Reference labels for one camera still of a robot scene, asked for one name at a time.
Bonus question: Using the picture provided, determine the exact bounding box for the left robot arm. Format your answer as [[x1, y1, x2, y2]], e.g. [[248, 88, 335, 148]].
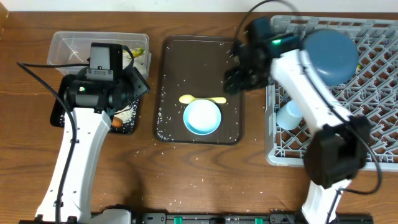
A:
[[32, 67, 150, 223]]

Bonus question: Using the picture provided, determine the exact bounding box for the clear plastic bin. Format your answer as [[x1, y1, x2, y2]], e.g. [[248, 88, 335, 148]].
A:
[[47, 31, 151, 79]]

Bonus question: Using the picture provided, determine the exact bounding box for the light blue rice bowl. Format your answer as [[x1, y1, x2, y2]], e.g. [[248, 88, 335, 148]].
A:
[[183, 100, 221, 136]]

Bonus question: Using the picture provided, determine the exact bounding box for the grey dishwasher rack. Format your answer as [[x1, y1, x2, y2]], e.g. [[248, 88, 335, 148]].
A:
[[265, 15, 397, 172]]

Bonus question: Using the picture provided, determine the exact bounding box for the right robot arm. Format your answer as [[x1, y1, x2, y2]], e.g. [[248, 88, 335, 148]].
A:
[[224, 17, 371, 223]]

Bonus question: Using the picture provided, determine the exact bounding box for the white rice pile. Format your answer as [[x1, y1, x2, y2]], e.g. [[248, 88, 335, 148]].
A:
[[114, 105, 137, 123]]

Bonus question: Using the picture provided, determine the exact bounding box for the dark blue plate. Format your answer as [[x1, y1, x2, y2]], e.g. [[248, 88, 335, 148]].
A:
[[303, 29, 359, 86]]

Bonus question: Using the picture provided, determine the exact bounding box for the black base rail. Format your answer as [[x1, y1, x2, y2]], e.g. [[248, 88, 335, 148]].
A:
[[17, 209, 374, 224]]

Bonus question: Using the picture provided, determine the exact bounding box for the white tissue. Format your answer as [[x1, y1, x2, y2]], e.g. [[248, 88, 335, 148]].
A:
[[123, 50, 145, 70]]

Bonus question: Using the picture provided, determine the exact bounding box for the yellow plastic spoon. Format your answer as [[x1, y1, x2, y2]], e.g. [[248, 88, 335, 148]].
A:
[[178, 95, 227, 105]]

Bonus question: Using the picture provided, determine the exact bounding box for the brown serving tray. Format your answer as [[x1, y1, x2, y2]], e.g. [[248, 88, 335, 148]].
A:
[[154, 35, 244, 145]]

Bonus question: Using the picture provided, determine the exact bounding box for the black plastic tray bin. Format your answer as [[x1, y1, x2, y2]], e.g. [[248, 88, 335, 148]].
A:
[[50, 75, 141, 134]]

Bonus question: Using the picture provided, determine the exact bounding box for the light blue plastic cup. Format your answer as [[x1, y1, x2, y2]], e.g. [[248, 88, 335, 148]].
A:
[[276, 100, 303, 130]]

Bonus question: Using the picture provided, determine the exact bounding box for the orange carrot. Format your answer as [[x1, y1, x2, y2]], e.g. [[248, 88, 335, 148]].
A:
[[111, 117, 123, 128]]

